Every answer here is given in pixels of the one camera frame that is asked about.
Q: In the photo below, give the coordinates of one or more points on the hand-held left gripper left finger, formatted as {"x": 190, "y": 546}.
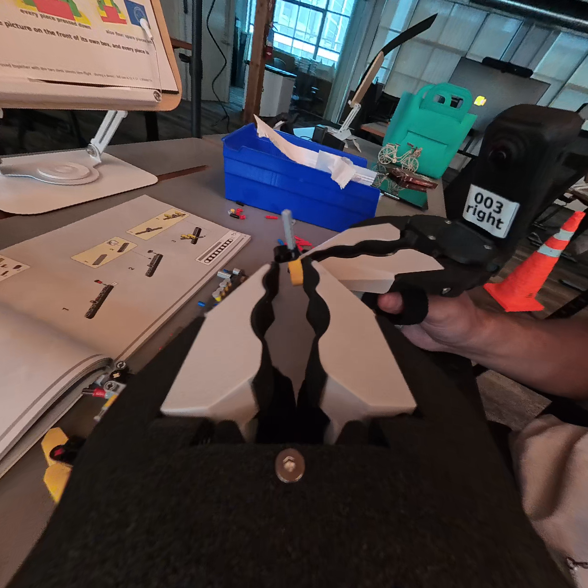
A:
{"x": 216, "y": 363}

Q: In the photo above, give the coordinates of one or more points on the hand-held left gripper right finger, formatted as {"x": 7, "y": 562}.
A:
{"x": 363, "y": 363}

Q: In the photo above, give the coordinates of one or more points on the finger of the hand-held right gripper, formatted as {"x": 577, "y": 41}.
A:
{"x": 376, "y": 275}
{"x": 363, "y": 239}

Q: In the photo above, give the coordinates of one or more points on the lego car chassis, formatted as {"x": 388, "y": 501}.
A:
{"x": 223, "y": 288}

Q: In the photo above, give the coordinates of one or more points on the grey lego axle black connector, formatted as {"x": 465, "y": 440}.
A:
{"x": 288, "y": 229}

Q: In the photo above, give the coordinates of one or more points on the person's right forearm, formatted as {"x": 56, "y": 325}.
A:
{"x": 528, "y": 349}

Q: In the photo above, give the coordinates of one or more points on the pile of coloured lego pieces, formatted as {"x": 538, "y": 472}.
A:
{"x": 301, "y": 241}

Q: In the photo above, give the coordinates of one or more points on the small red black lego pieces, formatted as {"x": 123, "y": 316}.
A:
{"x": 236, "y": 213}

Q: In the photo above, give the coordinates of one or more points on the lego instruction booklet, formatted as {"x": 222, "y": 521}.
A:
{"x": 115, "y": 275}

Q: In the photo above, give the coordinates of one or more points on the person's right hand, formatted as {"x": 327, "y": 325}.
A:
{"x": 450, "y": 321}

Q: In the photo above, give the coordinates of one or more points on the orange traffic cone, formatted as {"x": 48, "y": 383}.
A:
{"x": 533, "y": 271}

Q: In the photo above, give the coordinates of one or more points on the blue plastic bin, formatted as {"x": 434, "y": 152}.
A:
{"x": 285, "y": 183}

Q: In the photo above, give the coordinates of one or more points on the white paper bags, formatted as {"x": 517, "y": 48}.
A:
{"x": 294, "y": 149}

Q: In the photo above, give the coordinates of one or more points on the teal tote bag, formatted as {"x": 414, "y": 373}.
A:
{"x": 432, "y": 133}

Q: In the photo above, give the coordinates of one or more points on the black white desk lamp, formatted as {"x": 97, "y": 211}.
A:
{"x": 367, "y": 82}

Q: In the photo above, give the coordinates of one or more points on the large paned window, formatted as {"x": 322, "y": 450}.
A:
{"x": 312, "y": 27}

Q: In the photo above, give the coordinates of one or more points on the person's white shirt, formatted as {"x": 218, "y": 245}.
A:
{"x": 551, "y": 482}

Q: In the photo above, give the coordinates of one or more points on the white wooden document stand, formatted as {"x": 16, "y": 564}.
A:
{"x": 69, "y": 183}

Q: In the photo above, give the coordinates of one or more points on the printed instruction sheet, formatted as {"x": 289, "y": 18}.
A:
{"x": 69, "y": 50}

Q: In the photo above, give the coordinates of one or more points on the wooden post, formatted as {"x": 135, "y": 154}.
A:
{"x": 259, "y": 59}

